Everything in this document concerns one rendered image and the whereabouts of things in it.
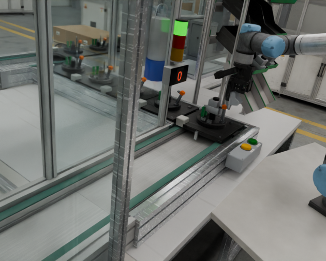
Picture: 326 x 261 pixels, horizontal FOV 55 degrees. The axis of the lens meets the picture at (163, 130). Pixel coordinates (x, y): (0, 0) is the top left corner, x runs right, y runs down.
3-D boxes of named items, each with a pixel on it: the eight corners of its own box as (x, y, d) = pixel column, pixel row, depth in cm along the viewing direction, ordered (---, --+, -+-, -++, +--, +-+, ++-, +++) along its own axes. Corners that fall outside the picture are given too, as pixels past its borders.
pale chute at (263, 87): (269, 103, 177) (276, 100, 173) (256, 107, 168) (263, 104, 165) (248, 59, 180) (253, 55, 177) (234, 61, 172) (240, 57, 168)
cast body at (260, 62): (263, 71, 155) (271, 60, 151) (258, 72, 152) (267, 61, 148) (251, 60, 159) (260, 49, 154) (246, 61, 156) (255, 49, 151)
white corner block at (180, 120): (188, 125, 146) (189, 117, 144) (182, 128, 142) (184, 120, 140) (180, 121, 148) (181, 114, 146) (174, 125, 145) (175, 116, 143)
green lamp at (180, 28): (188, 35, 122) (190, 22, 120) (181, 35, 118) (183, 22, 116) (178, 32, 124) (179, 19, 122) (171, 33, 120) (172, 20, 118)
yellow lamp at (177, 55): (184, 60, 126) (186, 48, 124) (177, 62, 122) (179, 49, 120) (174, 57, 129) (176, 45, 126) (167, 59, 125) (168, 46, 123)
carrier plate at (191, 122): (243, 128, 151) (245, 124, 150) (221, 144, 133) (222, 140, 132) (201, 112, 162) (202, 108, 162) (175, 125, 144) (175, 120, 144)
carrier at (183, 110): (198, 111, 163) (203, 88, 158) (172, 124, 145) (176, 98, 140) (161, 97, 175) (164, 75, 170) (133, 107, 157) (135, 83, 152)
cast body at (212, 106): (221, 113, 144) (224, 98, 141) (217, 115, 141) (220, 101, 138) (206, 107, 148) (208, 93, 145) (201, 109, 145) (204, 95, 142)
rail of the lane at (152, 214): (254, 145, 155) (260, 126, 151) (136, 248, 89) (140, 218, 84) (244, 141, 158) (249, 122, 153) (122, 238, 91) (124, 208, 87)
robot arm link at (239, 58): (232, 51, 126) (240, 49, 133) (230, 62, 128) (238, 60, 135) (250, 56, 123) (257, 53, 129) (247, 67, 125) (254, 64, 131)
